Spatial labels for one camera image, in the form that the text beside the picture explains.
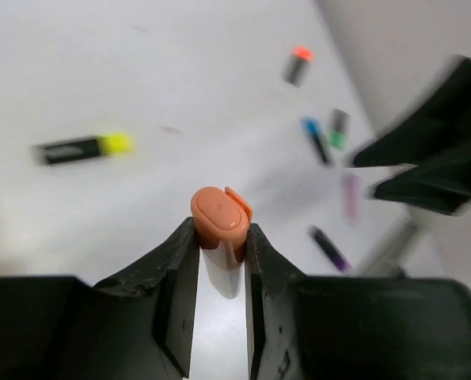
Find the green cap black highlighter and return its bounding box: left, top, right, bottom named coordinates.
left=329, top=108, right=350, bottom=150

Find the purple cap black highlighter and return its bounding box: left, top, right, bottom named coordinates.
left=309, top=226, right=351, bottom=272

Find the pastel orange highlighter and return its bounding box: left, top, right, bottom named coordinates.
left=190, top=187, right=253, bottom=299

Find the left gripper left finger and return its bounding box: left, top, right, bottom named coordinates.
left=0, top=218, right=199, bottom=379

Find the blue cap black highlighter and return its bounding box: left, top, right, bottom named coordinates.
left=302, top=117, right=333, bottom=167

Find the yellow cap black highlighter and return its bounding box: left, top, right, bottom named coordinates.
left=32, top=133, right=134, bottom=165

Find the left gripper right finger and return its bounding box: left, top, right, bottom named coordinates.
left=245, top=224, right=471, bottom=379

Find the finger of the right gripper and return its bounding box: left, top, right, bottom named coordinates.
left=372, top=150, right=471, bottom=215
left=351, top=56, right=471, bottom=167

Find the orange cap black highlighter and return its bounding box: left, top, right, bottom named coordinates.
left=283, top=46, right=314, bottom=87

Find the pastel purple highlighter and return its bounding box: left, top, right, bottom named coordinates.
left=342, top=173, right=360, bottom=222

